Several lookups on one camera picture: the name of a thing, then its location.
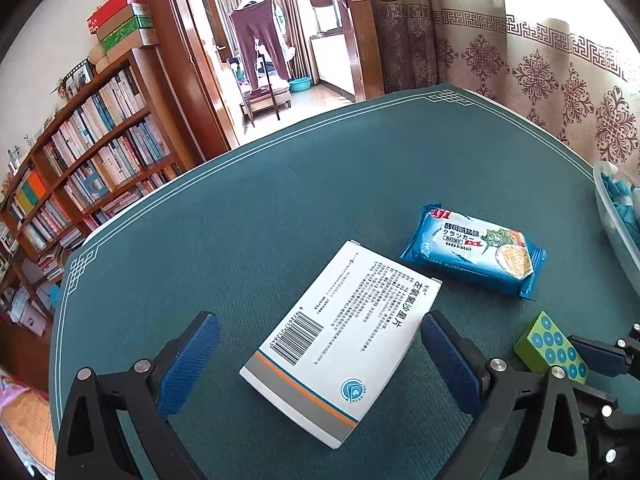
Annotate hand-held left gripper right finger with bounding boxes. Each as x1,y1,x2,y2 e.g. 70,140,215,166
420,310,591,480

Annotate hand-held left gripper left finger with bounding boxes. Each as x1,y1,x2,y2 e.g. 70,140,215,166
54,311,222,480

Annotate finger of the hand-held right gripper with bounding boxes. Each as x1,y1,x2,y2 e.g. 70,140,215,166
572,385,640,480
570,324,640,382

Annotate green toy block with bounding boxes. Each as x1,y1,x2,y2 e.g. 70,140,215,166
514,311,590,385

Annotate white medicine box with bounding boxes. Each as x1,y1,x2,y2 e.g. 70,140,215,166
239,240,443,450

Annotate clear plastic container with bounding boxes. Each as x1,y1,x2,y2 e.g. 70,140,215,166
592,161,640,301

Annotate teal cloth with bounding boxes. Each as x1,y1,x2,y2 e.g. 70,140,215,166
600,167,640,241

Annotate light blue biscuit packet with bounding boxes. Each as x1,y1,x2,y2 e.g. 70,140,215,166
400,204,548,300

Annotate pink quilted blanket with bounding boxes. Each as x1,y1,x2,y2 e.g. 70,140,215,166
0,365,57,480

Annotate wooden bookshelf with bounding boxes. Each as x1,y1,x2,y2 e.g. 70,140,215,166
0,50,202,328

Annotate wooden stool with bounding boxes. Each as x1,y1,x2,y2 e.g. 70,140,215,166
239,85,293,128

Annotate rows of books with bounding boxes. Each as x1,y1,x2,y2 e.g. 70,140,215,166
0,67,176,311

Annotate patterned curtain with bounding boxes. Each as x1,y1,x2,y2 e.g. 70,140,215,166
361,0,640,177

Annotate woven straw basket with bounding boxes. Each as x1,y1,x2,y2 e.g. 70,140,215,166
87,42,109,74

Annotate pale gift box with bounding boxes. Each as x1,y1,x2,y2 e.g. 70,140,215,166
102,29,160,63

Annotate purple hanging pants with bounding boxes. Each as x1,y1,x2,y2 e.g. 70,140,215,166
230,2,289,93

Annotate wooden door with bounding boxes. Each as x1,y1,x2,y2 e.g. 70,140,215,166
307,0,403,102

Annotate green gift box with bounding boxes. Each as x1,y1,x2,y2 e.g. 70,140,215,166
96,14,155,45

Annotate red gift box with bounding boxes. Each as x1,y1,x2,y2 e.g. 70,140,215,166
86,0,146,35

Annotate wooden door frame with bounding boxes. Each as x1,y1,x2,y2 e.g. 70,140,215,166
134,0,237,161

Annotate picture frame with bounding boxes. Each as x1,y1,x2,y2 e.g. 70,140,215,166
64,59,96,98

